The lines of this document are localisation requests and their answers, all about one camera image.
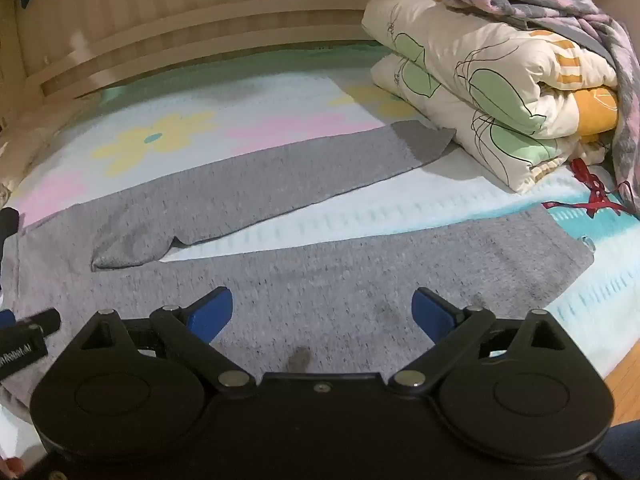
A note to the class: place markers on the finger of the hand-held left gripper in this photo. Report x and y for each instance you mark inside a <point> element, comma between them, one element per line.
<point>42,322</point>
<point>7,222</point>

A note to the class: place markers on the folded cream printed quilt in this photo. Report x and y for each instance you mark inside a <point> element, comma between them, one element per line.
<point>475,85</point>

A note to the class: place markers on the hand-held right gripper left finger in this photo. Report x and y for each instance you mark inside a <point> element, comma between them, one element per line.
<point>212,312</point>

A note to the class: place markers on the red ribbon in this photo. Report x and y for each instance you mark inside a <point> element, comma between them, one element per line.
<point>595,200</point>

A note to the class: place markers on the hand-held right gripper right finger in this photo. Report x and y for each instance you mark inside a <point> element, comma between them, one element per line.
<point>432,312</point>

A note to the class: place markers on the grey and pink blanket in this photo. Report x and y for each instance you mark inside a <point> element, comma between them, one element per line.
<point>525,5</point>

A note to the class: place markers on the person's blue clothing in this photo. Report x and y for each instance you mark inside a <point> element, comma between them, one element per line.
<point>625,452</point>

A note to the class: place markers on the grey pants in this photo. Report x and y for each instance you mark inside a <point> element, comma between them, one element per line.
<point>300,280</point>

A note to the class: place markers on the cream slatted bed headboard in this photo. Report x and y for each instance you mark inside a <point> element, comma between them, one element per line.
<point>200,20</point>

